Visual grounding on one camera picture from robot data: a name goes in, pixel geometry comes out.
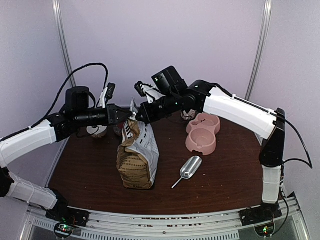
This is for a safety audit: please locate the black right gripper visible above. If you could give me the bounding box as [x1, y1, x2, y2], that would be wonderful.
[137, 91, 182, 124]

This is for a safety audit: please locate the brown pet food bag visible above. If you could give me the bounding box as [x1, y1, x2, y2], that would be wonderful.
[116, 98, 160, 190]

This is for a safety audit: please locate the metal food scoop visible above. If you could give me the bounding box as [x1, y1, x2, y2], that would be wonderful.
[171, 155, 203, 189]

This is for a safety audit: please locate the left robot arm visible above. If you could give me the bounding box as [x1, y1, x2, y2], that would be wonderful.
[0, 83, 132, 222]

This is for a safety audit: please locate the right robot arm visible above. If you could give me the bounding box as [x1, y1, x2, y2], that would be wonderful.
[134, 77, 286, 221]

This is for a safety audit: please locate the pink double pet bowl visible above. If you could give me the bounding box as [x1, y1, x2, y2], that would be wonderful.
[185, 113, 221, 156]

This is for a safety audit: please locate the white ceramic bowl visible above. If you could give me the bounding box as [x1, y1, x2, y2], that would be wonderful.
[86, 125, 108, 139]

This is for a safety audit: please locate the floral mug yellow inside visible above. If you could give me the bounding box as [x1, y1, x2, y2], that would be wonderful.
[180, 109, 198, 121]

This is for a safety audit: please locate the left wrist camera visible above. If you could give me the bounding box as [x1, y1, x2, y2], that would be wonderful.
[96, 82, 116, 109]

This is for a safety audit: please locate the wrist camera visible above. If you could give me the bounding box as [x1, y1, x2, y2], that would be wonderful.
[134, 65, 188, 104]
[96, 82, 116, 109]

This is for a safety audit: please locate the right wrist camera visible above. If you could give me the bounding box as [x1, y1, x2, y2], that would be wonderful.
[134, 65, 188, 104]

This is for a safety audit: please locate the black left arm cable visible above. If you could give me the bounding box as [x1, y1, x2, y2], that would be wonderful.
[24, 62, 110, 131]

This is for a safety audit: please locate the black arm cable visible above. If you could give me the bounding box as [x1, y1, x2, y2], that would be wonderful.
[24, 62, 110, 131]
[272, 117, 314, 235]

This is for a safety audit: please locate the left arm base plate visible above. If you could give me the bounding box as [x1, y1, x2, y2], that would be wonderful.
[45, 207, 90, 227]

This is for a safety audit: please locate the left aluminium wall post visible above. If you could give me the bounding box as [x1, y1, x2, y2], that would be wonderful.
[52, 0, 73, 75]

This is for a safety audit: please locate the aluminium wall post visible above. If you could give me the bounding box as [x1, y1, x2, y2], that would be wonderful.
[245, 0, 273, 100]
[52, 0, 73, 75]

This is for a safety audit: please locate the right aluminium wall post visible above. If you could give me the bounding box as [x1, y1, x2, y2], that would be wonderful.
[245, 0, 273, 100]

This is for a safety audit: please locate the aluminium front rail frame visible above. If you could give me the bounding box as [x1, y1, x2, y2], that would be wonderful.
[23, 196, 307, 240]

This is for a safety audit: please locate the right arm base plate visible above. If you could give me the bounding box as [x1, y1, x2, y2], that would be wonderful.
[239, 206, 283, 226]

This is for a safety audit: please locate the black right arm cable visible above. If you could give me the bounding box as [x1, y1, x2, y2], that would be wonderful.
[272, 117, 314, 235]

